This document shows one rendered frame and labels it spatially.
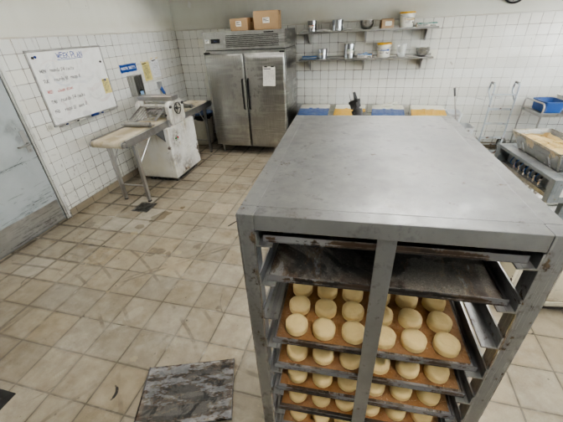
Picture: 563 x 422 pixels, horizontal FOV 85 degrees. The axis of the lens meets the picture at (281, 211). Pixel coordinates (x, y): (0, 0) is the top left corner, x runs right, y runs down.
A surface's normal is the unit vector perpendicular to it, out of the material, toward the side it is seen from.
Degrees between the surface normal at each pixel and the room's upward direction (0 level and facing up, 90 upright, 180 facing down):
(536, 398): 0
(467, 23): 90
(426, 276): 0
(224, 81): 90
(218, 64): 90
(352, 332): 0
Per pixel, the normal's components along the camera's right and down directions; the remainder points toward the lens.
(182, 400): -0.04, -0.86
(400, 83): -0.25, 0.51
